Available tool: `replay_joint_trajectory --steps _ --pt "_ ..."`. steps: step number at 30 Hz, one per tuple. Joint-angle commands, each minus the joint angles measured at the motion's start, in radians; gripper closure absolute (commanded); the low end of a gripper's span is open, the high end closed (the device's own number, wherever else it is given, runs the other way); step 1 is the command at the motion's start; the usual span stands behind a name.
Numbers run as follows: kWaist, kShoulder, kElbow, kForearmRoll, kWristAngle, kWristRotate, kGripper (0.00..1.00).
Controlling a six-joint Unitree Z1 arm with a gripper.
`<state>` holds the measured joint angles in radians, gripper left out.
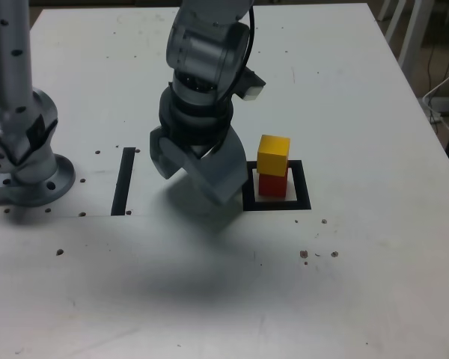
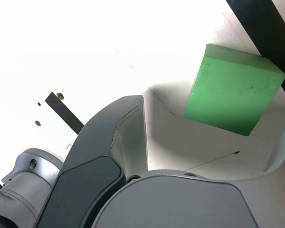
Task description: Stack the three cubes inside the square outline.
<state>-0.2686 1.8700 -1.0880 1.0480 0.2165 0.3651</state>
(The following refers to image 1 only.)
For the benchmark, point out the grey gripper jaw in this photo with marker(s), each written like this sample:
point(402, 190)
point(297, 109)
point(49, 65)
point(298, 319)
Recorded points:
point(157, 153)
point(224, 172)

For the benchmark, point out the red cube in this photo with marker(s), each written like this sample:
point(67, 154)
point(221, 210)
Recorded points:
point(271, 187)

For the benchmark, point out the yellow cube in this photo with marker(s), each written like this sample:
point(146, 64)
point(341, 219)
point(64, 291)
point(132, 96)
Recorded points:
point(273, 157)

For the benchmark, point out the black tape square outline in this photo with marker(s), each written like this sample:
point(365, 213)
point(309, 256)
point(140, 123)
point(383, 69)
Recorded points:
point(303, 187)

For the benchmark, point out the black tape strip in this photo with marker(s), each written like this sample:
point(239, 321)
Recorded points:
point(121, 187)

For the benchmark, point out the white furniture leg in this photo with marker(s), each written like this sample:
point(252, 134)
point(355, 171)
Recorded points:
point(384, 9)
point(413, 37)
point(396, 18)

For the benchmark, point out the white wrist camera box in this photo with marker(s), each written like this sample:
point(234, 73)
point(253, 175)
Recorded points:
point(252, 91)

